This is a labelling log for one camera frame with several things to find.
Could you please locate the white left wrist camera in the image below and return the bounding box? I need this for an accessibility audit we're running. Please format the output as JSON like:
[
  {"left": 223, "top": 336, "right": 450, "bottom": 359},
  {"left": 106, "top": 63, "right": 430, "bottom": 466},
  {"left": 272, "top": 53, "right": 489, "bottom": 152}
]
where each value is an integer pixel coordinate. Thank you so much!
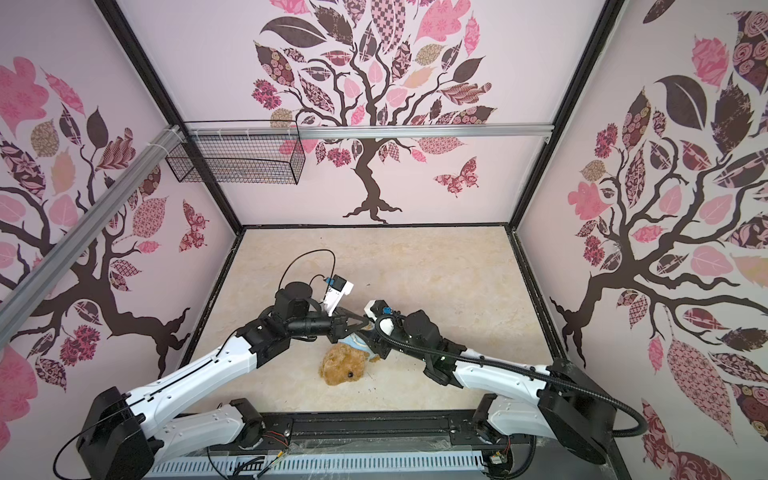
[{"left": 321, "top": 274, "right": 354, "bottom": 316}]

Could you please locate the aluminium rail back wall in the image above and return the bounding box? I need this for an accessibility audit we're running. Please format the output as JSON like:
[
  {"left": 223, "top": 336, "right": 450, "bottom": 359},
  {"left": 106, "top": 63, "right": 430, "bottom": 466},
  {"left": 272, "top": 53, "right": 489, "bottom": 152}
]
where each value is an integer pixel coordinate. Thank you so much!
[{"left": 187, "top": 123, "right": 554, "bottom": 140}]

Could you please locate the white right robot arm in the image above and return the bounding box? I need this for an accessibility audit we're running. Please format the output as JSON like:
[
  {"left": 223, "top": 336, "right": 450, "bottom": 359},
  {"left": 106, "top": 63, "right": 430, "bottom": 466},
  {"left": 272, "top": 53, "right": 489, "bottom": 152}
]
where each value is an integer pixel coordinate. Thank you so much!
[{"left": 361, "top": 300, "right": 617, "bottom": 464}]

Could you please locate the light blue fleece hoodie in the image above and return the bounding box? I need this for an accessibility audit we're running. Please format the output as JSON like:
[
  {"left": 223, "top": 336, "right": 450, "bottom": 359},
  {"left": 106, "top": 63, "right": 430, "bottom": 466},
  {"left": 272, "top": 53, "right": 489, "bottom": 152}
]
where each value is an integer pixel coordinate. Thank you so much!
[{"left": 340, "top": 334, "right": 374, "bottom": 357}]

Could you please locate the aluminium rail left wall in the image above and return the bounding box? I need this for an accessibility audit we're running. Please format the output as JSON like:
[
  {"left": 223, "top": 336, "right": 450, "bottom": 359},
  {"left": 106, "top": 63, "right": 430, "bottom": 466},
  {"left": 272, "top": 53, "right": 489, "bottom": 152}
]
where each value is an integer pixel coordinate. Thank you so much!
[{"left": 1, "top": 125, "right": 183, "bottom": 345}]

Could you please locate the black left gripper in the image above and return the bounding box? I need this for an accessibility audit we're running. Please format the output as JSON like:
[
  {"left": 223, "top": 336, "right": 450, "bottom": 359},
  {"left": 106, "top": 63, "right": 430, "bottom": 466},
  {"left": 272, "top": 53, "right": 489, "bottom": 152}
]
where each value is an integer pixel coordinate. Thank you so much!
[{"left": 289, "top": 306, "right": 370, "bottom": 345}]

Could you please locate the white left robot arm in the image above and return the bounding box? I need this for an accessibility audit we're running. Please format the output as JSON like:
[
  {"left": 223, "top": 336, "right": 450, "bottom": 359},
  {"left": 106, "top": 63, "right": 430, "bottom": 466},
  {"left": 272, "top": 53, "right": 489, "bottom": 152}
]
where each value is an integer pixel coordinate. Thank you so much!
[{"left": 75, "top": 276, "right": 371, "bottom": 479}]

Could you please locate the white vented cable duct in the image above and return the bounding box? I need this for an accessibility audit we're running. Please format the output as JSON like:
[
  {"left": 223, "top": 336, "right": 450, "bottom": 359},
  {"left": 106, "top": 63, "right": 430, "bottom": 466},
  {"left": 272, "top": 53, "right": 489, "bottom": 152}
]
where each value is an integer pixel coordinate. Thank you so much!
[{"left": 146, "top": 451, "right": 486, "bottom": 479}]

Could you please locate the black table edge rail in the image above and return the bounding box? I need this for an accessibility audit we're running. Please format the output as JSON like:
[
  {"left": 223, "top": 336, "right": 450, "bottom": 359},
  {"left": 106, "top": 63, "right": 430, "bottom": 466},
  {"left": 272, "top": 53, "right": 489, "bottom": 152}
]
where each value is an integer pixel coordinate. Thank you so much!
[{"left": 149, "top": 409, "right": 631, "bottom": 480}]

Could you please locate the black wire mesh basket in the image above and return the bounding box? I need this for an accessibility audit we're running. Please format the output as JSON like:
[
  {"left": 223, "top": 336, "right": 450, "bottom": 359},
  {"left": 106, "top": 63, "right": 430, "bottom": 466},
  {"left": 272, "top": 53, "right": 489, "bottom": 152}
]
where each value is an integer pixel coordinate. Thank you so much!
[{"left": 165, "top": 120, "right": 308, "bottom": 185}]

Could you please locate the black left corner frame post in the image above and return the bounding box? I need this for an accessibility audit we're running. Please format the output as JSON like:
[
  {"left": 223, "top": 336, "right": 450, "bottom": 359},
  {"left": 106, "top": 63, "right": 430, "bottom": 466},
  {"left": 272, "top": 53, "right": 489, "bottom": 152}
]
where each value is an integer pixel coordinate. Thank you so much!
[{"left": 95, "top": 0, "right": 244, "bottom": 236}]

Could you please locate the tan plush teddy bear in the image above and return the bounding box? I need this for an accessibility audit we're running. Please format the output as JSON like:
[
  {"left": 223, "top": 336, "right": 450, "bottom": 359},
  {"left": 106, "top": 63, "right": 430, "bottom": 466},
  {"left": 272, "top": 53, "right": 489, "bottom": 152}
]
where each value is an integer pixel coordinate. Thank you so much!
[{"left": 319, "top": 343, "right": 373, "bottom": 386}]

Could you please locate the black corner frame post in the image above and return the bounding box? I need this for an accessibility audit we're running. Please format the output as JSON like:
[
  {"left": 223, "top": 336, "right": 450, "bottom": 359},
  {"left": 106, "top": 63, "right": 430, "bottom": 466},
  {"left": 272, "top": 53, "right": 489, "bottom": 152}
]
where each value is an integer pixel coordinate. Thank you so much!
[
  {"left": 95, "top": 0, "right": 244, "bottom": 236},
  {"left": 507, "top": 0, "right": 626, "bottom": 231}
]

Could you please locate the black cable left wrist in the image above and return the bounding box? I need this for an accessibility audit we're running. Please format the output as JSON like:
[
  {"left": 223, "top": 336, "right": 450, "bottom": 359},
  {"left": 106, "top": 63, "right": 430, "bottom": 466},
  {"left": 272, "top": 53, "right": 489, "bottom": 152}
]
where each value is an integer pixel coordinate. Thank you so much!
[{"left": 277, "top": 248, "right": 338, "bottom": 289}]

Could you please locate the aluminium rail wall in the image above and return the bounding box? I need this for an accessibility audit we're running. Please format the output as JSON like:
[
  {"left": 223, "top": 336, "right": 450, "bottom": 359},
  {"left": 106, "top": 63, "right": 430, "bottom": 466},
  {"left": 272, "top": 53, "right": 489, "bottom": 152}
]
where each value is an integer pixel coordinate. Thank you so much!
[
  {"left": 1, "top": 125, "right": 183, "bottom": 345},
  {"left": 187, "top": 123, "right": 554, "bottom": 140}
]

